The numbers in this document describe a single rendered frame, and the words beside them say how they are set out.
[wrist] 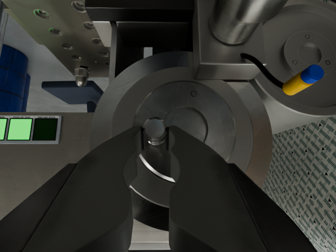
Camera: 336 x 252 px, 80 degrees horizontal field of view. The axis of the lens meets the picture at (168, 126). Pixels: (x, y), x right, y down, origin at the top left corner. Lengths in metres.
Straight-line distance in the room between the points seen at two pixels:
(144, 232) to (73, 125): 0.30
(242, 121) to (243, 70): 0.04
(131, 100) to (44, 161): 0.42
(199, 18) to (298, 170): 0.25
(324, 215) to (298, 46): 0.20
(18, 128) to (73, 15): 0.32
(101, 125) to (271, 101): 0.15
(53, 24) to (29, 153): 0.30
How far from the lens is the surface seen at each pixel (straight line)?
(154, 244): 0.52
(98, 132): 0.17
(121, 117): 0.17
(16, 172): 0.60
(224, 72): 0.17
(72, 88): 2.09
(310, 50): 0.24
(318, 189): 0.32
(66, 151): 0.55
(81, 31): 0.44
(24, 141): 0.59
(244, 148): 0.17
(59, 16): 0.42
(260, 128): 0.18
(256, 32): 0.18
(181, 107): 0.15
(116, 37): 0.21
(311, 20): 0.26
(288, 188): 0.37
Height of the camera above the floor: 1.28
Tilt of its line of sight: 12 degrees down
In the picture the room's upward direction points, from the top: 180 degrees clockwise
